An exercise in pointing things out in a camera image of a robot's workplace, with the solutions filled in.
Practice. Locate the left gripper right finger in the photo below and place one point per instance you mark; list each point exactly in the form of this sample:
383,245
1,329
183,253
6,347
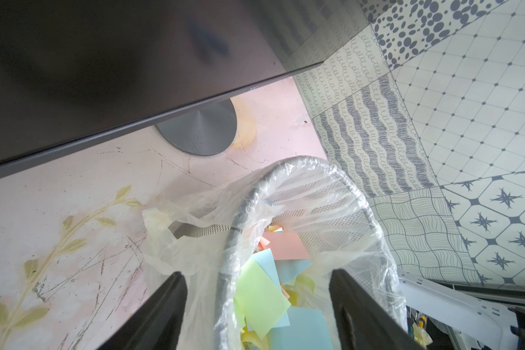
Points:
361,322

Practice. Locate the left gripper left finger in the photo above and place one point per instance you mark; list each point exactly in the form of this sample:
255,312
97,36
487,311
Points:
156,324

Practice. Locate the mesh waste bin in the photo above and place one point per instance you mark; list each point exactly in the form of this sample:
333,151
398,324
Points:
332,218

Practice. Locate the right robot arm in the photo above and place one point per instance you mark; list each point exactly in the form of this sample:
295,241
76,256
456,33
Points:
492,324

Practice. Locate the discarded sticky notes pile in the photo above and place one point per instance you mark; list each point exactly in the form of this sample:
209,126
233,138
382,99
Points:
269,307

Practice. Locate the round grey monitor stand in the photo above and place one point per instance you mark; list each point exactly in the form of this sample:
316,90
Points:
203,132

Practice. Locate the black computer monitor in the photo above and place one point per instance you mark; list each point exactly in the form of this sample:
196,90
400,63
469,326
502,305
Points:
74,74

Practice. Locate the pink floral table mat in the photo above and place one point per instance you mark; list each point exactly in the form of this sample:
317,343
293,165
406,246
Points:
72,233

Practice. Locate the yellow handled pliers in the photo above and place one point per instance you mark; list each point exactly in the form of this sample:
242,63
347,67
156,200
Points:
418,331

